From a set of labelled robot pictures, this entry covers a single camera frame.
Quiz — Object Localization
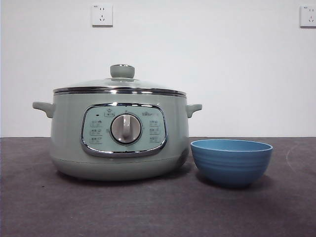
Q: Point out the pale green electric steamer pot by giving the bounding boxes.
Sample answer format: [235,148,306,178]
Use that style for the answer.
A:
[32,90,203,182]

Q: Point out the blue ribbed bowl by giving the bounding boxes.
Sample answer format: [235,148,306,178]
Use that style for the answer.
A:
[190,139,274,190]

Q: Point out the white wall socket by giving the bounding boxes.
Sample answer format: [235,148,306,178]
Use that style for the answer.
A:
[299,5,316,28]
[91,4,114,27]

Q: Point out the glass lid with green knob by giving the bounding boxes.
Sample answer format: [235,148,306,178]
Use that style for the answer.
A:
[52,64,187,96]

